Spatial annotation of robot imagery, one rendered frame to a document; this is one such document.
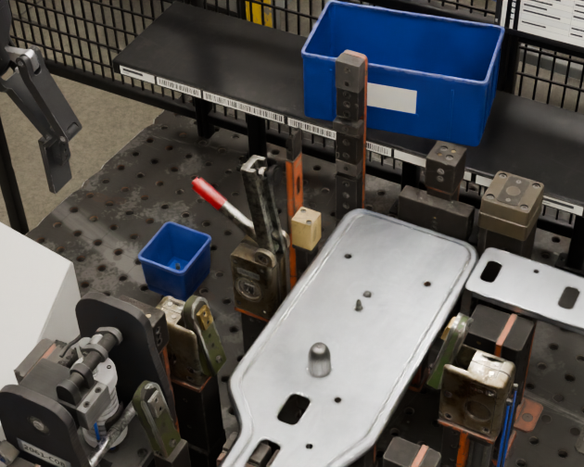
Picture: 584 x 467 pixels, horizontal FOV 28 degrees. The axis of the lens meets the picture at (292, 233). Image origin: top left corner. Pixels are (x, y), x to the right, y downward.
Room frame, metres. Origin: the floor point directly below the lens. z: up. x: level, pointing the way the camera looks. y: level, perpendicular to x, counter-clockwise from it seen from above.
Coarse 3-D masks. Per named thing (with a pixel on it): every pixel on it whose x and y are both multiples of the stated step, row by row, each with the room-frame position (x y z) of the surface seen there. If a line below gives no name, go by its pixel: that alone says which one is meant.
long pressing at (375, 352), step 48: (336, 240) 1.28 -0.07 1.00; (384, 240) 1.28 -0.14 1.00; (432, 240) 1.27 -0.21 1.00; (336, 288) 1.18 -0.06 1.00; (384, 288) 1.18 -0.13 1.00; (432, 288) 1.17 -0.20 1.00; (288, 336) 1.09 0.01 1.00; (336, 336) 1.09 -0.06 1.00; (384, 336) 1.08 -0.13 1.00; (432, 336) 1.08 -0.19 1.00; (240, 384) 1.01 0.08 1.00; (288, 384) 1.00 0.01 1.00; (336, 384) 1.00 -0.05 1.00; (384, 384) 1.00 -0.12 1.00; (240, 432) 0.92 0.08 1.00; (288, 432) 0.92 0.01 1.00; (336, 432) 0.92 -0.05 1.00
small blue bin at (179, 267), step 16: (176, 224) 1.55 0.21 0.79; (160, 240) 1.53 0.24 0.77; (176, 240) 1.55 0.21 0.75; (192, 240) 1.54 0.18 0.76; (208, 240) 1.51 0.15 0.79; (144, 256) 1.49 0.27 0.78; (160, 256) 1.53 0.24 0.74; (176, 256) 1.55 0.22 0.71; (192, 256) 1.54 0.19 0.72; (208, 256) 1.51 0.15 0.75; (144, 272) 1.47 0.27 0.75; (160, 272) 1.45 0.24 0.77; (176, 272) 1.43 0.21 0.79; (192, 272) 1.46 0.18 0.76; (208, 272) 1.51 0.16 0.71; (160, 288) 1.46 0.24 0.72; (176, 288) 1.44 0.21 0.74; (192, 288) 1.46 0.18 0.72
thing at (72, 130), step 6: (72, 126) 0.91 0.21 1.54; (54, 132) 0.90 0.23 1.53; (72, 132) 0.90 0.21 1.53; (78, 132) 0.91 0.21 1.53; (54, 144) 0.91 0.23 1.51; (60, 144) 0.91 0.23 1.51; (66, 144) 0.91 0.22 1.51; (54, 150) 0.91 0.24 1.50; (60, 150) 0.90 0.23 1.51; (66, 150) 0.91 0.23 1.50; (54, 156) 0.91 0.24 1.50; (60, 156) 0.90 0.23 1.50; (66, 156) 0.91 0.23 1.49; (54, 162) 0.91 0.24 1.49; (60, 162) 0.90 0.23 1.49
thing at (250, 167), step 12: (252, 156) 1.23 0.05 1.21; (240, 168) 1.23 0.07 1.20; (252, 168) 1.21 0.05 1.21; (264, 168) 1.21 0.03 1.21; (276, 168) 1.20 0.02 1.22; (252, 180) 1.20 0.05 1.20; (264, 180) 1.22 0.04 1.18; (276, 180) 1.19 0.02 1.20; (252, 192) 1.20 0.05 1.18; (264, 192) 1.22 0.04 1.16; (252, 204) 1.20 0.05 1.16; (264, 204) 1.22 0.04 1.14; (252, 216) 1.20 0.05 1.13; (264, 216) 1.19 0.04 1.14; (276, 216) 1.22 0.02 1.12; (264, 228) 1.19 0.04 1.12; (276, 228) 1.21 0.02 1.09; (264, 240) 1.19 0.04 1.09; (276, 240) 1.21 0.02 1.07
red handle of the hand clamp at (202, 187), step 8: (200, 184) 1.26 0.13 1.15; (208, 184) 1.26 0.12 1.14; (200, 192) 1.25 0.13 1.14; (208, 192) 1.25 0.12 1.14; (216, 192) 1.25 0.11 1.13; (208, 200) 1.24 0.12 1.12; (216, 200) 1.24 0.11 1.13; (224, 200) 1.24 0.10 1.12; (216, 208) 1.24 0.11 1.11; (224, 208) 1.24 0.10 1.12; (232, 208) 1.24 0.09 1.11; (232, 216) 1.23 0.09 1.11; (240, 216) 1.23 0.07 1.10; (240, 224) 1.22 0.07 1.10; (248, 224) 1.22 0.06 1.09; (248, 232) 1.22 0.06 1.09; (256, 240) 1.21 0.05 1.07; (272, 240) 1.21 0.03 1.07
